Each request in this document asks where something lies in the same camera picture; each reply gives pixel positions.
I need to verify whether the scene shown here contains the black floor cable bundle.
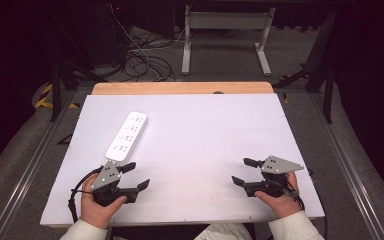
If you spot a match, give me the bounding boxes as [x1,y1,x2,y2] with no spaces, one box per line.
[111,23,241,83]

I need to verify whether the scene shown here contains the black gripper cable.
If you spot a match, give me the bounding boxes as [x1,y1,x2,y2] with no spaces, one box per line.
[272,167,330,240]
[67,166,105,224]

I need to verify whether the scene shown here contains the white floor cable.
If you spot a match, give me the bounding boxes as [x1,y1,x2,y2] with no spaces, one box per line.
[108,3,189,81]

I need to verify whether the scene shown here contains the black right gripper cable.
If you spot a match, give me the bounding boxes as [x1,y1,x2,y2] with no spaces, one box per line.
[272,167,330,240]

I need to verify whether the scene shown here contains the small black floor bracket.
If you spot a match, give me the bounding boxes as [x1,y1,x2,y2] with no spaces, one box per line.
[57,132,75,146]

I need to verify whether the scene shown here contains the person's right hand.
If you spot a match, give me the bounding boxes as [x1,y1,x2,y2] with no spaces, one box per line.
[254,171,303,220]

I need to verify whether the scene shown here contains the aluminium floor rail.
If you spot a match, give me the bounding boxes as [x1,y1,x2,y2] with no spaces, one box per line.
[0,89,82,240]
[308,92,384,240]

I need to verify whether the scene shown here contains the white metal table frame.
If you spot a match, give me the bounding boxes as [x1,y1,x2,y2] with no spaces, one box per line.
[180,4,277,77]

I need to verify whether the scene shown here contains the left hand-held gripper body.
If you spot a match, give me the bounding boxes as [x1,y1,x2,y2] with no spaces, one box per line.
[90,159,140,207]

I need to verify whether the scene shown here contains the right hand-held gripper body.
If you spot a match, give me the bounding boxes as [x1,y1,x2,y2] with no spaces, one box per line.
[242,154,305,199]

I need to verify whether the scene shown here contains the person's left hand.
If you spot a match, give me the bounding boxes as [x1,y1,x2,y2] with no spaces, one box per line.
[79,172,128,231]

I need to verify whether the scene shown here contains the black metal stand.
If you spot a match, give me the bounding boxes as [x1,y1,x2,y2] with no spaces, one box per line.
[44,6,112,123]
[272,9,340,125]

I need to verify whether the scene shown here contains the person's lap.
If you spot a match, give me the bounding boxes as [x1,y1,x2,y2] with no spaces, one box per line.
[193,222,258,240]

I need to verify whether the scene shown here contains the white power strip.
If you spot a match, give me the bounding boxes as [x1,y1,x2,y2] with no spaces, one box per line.
[105,111,148,163]

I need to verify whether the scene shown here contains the yellow black hazard tape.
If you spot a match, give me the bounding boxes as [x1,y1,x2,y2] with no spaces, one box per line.
[34,83,81,110]

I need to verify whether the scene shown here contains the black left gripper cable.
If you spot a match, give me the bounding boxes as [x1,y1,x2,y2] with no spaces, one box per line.
[67,166,105,224]

